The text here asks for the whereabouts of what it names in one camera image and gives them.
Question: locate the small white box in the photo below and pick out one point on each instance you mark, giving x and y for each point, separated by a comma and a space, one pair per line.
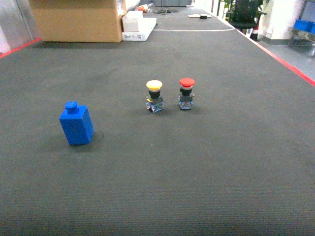
132, 21

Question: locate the white flat box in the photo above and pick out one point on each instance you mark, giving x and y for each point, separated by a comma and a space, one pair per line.
145, 28

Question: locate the blue block part with knob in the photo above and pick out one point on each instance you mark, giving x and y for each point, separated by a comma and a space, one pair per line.
76, 123

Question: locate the red mushroom push button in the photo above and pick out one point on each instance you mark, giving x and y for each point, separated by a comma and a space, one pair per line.
186, 96

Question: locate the large brown cardboard box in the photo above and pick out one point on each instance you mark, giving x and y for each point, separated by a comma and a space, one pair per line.
91, 21

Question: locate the yellow mushroom push button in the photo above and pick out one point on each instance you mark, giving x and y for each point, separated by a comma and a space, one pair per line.
154, 100

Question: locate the black office chair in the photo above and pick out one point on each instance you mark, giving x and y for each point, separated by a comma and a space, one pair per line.
245, 14

